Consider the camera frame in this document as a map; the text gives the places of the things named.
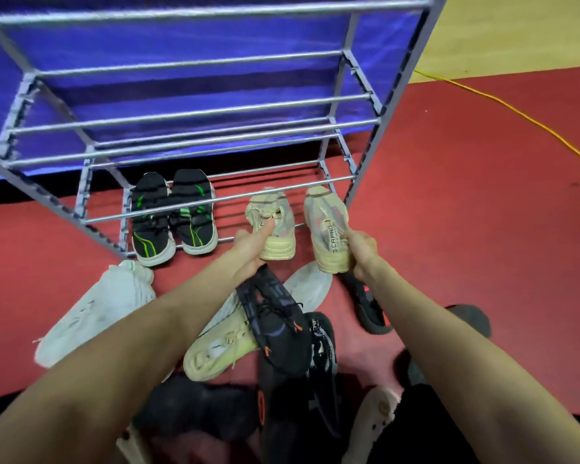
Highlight person's left cream clog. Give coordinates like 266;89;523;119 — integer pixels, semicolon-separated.
115;422;155;464

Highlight yellow cable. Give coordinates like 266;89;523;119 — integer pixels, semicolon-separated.
412;68;580;171

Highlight person's right hand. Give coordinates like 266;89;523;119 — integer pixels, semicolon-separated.
342;227;383;285

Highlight black sneaker white pattern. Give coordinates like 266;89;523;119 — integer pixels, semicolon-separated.
304;311;342;438

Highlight person's right cream clog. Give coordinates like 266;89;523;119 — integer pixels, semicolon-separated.
340;386;402;464

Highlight grey metal shoe rack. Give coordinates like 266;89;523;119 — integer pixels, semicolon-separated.
0;0;449;259

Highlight person's left hand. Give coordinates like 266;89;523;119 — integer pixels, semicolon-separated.
224;218;276;288

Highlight person's cream clog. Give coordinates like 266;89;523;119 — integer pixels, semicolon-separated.
340;386;402;464
115;422;155;464

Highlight person's black trousers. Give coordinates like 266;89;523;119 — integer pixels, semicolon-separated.
0;381;580;464

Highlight pale yellow sneaker white sole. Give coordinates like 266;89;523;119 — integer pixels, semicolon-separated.
200;288;245;336
182;306;262;382

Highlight person's right forearm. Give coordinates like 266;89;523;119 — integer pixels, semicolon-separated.
365;263;580;464

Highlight plain white sneaker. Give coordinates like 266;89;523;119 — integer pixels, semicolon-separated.
282;260;333;313

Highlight black sneaker red patch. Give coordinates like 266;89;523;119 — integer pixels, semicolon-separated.
256;352;320;464
340;273;393;336

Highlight person's left forearm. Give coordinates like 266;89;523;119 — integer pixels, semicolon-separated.
0;258;252;464

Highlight beige sneaker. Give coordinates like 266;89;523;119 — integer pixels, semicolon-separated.
245;187;297;262
303;186;353;275

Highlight black sneaker green stripes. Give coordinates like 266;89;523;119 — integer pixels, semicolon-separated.
129;171;177;268
168;168;219;256

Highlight dark grey sneaker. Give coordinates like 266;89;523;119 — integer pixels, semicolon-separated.
134;376;260;443

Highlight blue tarp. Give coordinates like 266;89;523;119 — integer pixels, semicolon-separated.
0;0;424;182

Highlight black sneaker orange marks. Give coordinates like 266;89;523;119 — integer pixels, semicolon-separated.
235;264;313;378
395;304;493;388

